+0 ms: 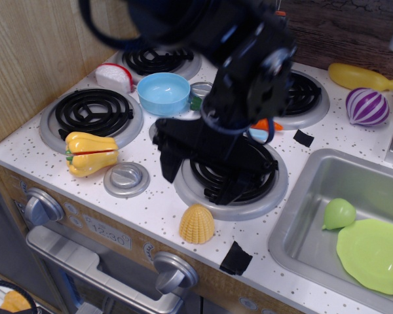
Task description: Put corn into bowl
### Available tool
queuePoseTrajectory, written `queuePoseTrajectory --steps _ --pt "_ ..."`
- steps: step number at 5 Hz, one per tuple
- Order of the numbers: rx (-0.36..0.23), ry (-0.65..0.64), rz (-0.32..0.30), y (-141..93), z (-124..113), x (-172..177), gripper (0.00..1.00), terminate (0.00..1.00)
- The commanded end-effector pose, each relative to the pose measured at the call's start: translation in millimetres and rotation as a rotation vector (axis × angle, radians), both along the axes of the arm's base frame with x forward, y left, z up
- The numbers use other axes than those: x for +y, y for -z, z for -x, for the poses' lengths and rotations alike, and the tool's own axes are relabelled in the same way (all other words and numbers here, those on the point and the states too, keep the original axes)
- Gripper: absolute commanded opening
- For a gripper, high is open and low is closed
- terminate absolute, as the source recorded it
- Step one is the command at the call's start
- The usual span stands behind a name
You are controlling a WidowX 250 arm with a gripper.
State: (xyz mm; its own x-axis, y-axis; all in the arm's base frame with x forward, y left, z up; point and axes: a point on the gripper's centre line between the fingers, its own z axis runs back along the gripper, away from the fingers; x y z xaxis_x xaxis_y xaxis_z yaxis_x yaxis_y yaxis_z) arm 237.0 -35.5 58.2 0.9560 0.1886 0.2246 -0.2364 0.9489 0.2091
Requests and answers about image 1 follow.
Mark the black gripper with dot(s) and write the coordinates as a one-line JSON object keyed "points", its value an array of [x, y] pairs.
{"points": [[247, 162]]}

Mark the yellow toy corn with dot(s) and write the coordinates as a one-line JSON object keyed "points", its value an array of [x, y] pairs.
{"points": [[197, 225]]}

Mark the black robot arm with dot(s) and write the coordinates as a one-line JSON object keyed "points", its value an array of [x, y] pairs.
{"points": [[251, 48]]}

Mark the light blue toy bowl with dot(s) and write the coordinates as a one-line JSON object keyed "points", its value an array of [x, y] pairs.
{"points": [[163, 94]]}

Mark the black burner front right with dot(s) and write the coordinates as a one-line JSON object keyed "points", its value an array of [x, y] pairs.
{"points": [[191, 191]]}

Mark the black burner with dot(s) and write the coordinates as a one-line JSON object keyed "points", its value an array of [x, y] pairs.
{"points": [[148, 61], [309, 103], [96, 111], [191, 191]]}

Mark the silver stove knob middle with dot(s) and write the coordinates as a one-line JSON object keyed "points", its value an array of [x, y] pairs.
{"points": [[152, 132]]}

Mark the silver stove knob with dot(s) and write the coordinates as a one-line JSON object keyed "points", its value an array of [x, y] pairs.
{"points": [[126, 180], [200, 89], [152, 132]]}

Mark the light blue toy knife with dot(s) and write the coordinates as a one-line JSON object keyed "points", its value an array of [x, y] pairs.
{"points": [[258, 135]]}

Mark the silver stove knob front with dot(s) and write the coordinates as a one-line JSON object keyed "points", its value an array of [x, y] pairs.
{"points": [[126, 180]]}

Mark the orange toy carrot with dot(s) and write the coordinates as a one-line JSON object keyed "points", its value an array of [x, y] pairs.
{"points": [[195, 104]]}

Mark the silver stove knob centre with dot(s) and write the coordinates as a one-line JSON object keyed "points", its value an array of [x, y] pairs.
{"points": [[200, 89]]}

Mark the black tape piece front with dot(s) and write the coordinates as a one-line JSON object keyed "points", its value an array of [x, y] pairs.
{"points": [[236, 260]]}

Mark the black tape piece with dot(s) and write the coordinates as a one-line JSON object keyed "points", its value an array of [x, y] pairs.
{"points": [[236, 260], [303, 138]]}

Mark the silver oven knob right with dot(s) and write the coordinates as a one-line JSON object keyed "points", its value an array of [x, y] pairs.
{"points": [[173, 272]]}

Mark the silver oven knob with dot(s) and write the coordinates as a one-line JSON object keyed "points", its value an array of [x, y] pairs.
{"points": [[42, 208], [173, 272]]}

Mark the black tape piece back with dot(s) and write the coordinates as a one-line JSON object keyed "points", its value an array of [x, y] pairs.
{"points": [[303, 138]]}

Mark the black burner front left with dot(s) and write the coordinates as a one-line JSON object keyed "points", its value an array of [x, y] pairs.
{"points": [[96, 111]]}

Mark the yellow toy bell pepper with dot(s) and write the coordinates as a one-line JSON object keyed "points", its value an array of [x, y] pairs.
{"points": [[87, 153]]}

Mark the black burner back left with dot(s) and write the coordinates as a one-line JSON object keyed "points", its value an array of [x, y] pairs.
{"points": [[148, 61]]}

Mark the black burner back right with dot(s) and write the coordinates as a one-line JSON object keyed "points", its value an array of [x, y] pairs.
{"points": [[309, 103]]}

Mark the white red toy slice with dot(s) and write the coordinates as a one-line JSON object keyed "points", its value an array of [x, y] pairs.
{"points": [[114, 76]]}

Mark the green toy pear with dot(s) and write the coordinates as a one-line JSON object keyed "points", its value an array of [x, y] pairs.
{"points": [[338, 213]]}

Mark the silver oven knob left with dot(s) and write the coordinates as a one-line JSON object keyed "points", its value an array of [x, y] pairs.
{"points": [[42, 208]]}

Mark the silver sink basin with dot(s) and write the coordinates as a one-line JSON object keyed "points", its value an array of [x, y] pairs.
{"points": [[298, 241]]}

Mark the purple white toy onion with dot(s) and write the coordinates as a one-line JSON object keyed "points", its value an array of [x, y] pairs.
{"points": [[366, 107]]}

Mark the yellow toy squash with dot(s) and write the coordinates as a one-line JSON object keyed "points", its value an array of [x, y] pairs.
{"points": [[353, 77]]}

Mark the silver orange toy grater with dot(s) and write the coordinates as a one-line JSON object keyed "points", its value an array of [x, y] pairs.
{"points": [[280, 13]]}

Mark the light green toy plate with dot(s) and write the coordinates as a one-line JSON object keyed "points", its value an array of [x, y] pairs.
{"points": [[365, 249]]}

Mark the orange toy on floor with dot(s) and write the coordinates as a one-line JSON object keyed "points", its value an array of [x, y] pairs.
{"points": [[15, 302]]}

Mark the silver oven door handle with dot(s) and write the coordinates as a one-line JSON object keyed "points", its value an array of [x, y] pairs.
{"points": [[92, 277]]}

